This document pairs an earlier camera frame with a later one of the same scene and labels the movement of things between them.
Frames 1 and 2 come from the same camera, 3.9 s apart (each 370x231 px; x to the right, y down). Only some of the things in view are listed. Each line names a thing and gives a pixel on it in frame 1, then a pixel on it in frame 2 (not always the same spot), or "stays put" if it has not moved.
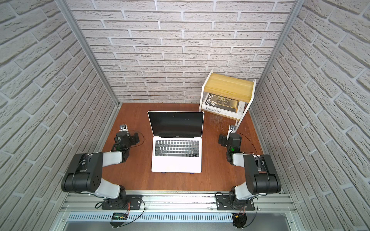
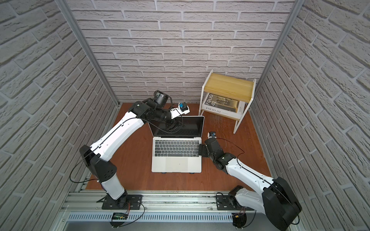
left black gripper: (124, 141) → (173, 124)
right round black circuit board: (239, 219) stays put
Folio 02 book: (223, 106) stays put
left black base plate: (132, 202) stays put
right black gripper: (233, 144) → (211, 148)
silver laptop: (177, 144) stays put
